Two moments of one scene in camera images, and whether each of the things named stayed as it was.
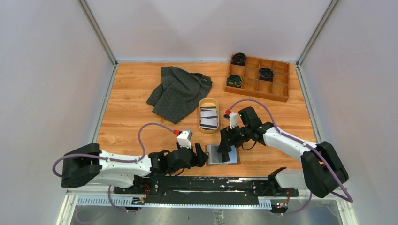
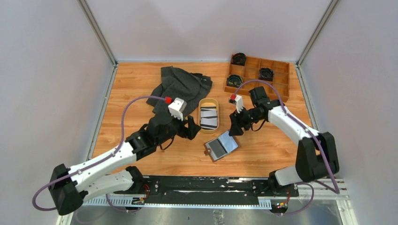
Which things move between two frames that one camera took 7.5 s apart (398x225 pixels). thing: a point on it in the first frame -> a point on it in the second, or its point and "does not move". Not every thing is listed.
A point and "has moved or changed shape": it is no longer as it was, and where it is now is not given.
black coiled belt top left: x=239 y=59 does not move
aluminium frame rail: x=325 y=198 does not move
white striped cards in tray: x=208 y=119 does not move
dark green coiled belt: x=234 y=80 does not move
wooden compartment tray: x=277 y=89 does not move
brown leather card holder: x=215 y=157 has moved or changed shape
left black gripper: x=198 y=158 -> x=192 y=129
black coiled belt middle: x=266 y=73 does not move
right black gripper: x=227 y=133 -> x=237 y=123
